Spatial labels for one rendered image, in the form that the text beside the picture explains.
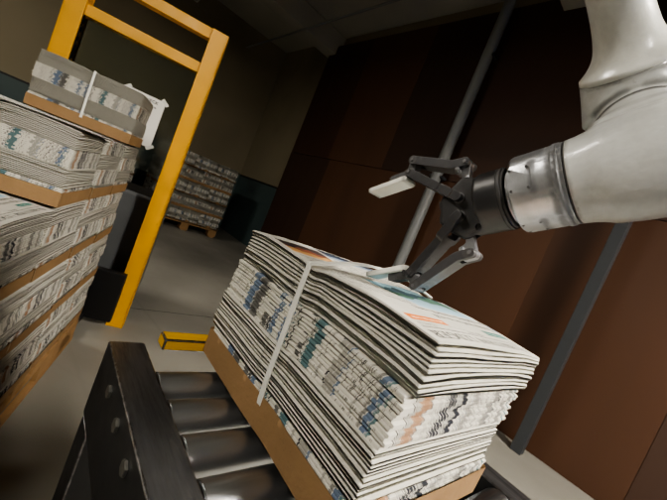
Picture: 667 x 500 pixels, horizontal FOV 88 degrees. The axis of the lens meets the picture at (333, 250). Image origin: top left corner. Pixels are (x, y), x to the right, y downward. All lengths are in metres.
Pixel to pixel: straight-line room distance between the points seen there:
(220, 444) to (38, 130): 0.99
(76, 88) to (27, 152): 0.66
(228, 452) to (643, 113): 0.54
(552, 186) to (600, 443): 3.05
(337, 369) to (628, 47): 0.46
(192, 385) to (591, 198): 0.54
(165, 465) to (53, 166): 0.96
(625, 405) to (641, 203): 2.96
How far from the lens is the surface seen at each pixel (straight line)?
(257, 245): 0.57
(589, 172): 0.40
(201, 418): 0.53
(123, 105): 1.81
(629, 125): 0.41
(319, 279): 0.43
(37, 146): 1.24
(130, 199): 2.48
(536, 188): 0.41
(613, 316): 3.34
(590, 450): 3.41
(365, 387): 0.36
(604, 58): 0.54
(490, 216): 0.44
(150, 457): 0.45
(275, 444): 0.47
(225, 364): 0.57
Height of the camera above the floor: 1.09
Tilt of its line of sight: 4 degrees down
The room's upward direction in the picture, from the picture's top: 22 degrees clockwise
